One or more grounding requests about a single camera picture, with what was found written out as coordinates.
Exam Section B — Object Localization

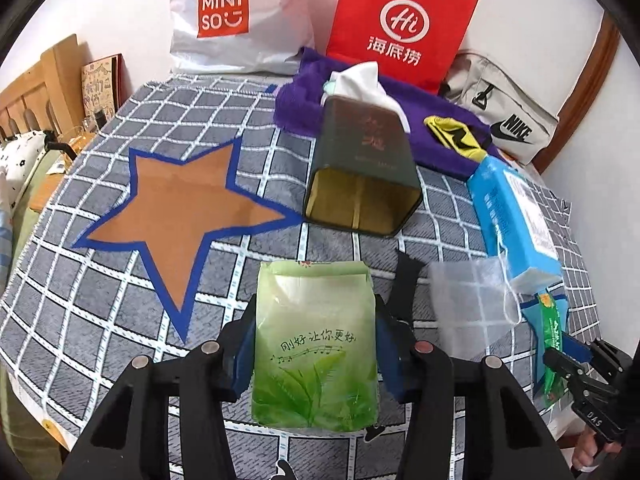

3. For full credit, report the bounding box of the beige Nike bag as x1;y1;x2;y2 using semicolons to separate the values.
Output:
444;50;559;165

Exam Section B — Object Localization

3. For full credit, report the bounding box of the white spotted plush toy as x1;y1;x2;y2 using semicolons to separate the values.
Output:
1;130;48;214

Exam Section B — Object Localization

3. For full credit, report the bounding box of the purple towel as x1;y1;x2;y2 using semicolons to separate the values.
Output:
273;48;501;180

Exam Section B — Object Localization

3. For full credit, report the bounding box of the person's right hand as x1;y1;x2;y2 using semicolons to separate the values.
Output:
572;427;599;470

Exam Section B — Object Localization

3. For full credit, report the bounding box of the clear plastic bag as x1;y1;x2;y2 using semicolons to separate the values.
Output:
427;257;522;360

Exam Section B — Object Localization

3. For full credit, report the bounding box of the white and green cloth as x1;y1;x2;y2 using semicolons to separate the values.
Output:
320;62;411;134

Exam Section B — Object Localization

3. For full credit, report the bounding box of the green tea tissue pack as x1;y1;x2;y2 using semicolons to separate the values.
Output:
252;260;378;432

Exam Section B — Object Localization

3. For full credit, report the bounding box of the brown star mat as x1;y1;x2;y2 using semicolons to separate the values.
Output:
73;138;303;340

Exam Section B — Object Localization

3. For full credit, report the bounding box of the patterned picture frame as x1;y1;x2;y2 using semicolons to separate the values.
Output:
80;54;122;120

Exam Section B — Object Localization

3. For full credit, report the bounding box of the dark green tin box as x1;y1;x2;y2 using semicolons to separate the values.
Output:
304;96;422;237

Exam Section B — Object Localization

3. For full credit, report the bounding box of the yellow mesh pouch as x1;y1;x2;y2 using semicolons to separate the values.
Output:
423;115;488;162

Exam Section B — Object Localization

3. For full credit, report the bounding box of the white Miniso plastic bag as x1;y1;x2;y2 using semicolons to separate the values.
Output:
169;0;314;76

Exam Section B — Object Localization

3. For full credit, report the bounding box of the red Haidilao paper bag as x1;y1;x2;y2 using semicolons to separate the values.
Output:
326;0;478;93

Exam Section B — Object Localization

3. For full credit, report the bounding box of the wooden headboard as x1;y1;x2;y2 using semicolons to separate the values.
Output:
1;34;85;141

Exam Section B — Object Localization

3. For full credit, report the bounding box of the grey checkered tablecloth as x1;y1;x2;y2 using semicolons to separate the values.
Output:
1;76;600;479

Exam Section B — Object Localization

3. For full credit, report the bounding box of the blue tissue package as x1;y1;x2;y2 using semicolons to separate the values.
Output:
466;155;562;295

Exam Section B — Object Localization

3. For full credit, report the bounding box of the black strap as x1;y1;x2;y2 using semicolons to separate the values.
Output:
391;249;420;323

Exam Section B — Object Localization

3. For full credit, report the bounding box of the green snack packet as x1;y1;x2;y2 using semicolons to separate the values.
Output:
537;292;568;408

